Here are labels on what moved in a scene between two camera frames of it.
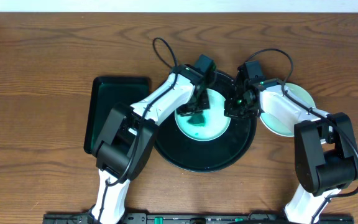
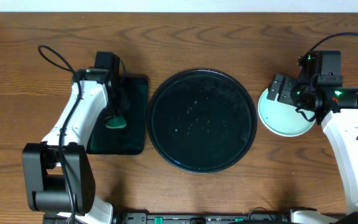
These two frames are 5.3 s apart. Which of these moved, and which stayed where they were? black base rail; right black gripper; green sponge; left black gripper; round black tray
Moved: left black gripper; green sponge; right black gripper
Stayed: round black tray; black base rail
